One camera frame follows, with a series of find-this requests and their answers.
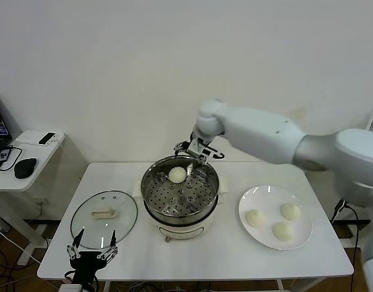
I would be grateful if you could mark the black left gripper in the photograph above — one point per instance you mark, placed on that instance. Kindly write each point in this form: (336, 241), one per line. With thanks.
(87, 261)

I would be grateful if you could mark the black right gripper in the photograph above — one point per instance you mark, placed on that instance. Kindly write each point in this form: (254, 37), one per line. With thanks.
(198, 148)

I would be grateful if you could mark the white steamed baozi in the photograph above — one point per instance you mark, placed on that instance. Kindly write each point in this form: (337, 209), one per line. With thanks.
(290, 212)
(255, 218)
(177, 175)
(283, 231)

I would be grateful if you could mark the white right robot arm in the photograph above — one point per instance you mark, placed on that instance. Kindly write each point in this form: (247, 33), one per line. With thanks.
(265, 134)

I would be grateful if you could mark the perforated steel steamer basket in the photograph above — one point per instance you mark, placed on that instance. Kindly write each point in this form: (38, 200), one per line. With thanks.
(180, 197)

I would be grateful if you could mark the cream electric cooker pot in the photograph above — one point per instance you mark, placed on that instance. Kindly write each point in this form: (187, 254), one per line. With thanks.
(186, 232)

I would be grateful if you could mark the black computer mouse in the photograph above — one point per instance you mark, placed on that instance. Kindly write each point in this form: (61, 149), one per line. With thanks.
(25, 168)

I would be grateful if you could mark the white side table with laptop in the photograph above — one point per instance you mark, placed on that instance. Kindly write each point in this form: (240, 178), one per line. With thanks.
(6, 182)

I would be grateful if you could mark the white rectangular table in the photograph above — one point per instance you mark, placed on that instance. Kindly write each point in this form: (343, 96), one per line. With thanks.
(204, 261)

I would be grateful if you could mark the black and white handheld device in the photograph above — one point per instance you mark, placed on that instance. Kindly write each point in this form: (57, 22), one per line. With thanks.
(47, 139)

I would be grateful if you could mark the white round plate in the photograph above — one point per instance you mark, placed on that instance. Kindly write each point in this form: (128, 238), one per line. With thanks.
(274, 240)

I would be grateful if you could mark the flat white box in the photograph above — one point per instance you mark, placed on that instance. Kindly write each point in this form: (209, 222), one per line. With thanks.
(28, 138)

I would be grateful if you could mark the white side table with cup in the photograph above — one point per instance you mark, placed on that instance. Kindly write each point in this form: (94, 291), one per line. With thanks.
(347, 241)

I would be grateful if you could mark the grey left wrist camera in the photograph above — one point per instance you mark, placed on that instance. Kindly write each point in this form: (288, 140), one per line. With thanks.
(70, 288)

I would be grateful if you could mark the white wall socket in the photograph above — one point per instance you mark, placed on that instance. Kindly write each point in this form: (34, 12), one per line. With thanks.
(42, 201)

